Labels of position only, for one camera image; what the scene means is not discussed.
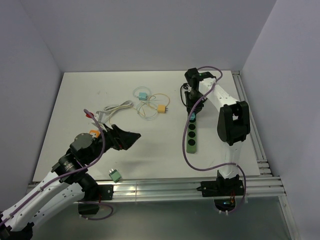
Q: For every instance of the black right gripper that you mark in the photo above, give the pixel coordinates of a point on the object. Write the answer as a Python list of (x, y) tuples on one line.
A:
[(189, 104)]

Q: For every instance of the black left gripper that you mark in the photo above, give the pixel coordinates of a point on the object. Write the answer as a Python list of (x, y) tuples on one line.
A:
[(117, 135)]

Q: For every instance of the teal dual usb charger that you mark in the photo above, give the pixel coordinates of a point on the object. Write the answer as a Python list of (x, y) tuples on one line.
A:
[(192, 118)]

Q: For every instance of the yellow charger plug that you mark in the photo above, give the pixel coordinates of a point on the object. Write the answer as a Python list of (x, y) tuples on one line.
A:
[(162, 109)]

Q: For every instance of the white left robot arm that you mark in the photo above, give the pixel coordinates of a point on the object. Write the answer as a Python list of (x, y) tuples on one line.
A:
[(67, 182)]

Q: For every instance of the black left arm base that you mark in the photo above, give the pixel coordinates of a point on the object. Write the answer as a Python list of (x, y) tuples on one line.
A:
[(94, 200)]

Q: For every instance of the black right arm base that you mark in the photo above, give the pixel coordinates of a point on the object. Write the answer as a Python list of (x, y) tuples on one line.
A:
[(228, 194)]

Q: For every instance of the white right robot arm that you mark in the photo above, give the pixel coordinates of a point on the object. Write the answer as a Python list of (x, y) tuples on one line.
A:
[(233, 123)]

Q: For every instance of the green charger plug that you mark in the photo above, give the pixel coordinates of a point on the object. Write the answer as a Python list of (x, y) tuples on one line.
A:
[(115, 175)]

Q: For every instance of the orange power strip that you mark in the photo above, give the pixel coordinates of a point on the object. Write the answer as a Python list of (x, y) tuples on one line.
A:
[(94, 133)]

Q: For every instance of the green power strip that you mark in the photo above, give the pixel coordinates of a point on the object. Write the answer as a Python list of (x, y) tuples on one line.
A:
[(191, 137)]

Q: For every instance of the teal charger plug with cable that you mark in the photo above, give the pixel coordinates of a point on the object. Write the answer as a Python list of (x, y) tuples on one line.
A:
[(146, 108)]

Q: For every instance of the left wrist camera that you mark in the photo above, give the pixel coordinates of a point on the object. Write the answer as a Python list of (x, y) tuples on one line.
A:
[(102, 117)]

